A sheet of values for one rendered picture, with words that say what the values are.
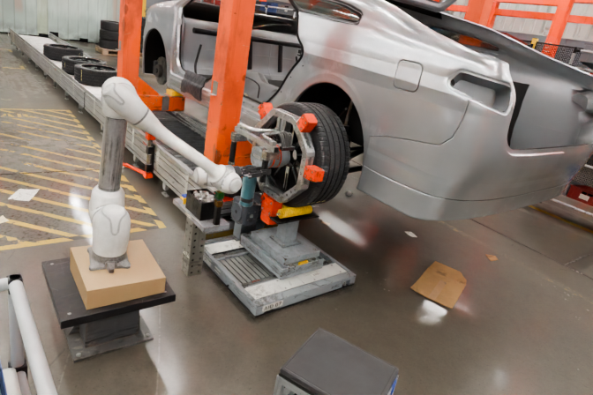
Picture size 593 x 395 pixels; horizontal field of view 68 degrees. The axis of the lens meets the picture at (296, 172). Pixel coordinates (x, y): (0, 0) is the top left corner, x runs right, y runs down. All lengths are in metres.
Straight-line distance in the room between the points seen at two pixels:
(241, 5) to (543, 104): 2.45
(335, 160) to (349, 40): 0.74
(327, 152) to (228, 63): 0.88
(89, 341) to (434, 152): 1.92
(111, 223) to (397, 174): 1.49
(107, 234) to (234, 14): 1.50
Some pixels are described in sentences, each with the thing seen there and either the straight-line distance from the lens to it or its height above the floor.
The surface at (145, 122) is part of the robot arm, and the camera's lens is 2.03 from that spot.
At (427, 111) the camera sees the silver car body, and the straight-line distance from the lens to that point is 2.37.
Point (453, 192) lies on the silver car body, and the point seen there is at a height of 0.95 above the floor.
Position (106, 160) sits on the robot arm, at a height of 0.87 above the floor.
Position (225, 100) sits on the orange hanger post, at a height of 1.08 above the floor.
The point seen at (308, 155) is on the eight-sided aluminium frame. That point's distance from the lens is 2.47.
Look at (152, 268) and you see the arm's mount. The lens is 2.29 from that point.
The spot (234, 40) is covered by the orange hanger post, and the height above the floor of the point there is 1.46.
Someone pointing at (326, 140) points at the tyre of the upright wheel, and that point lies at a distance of 2.52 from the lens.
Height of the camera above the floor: 1.62
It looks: 18 degrees down
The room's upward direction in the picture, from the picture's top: 10 degrees clockwise
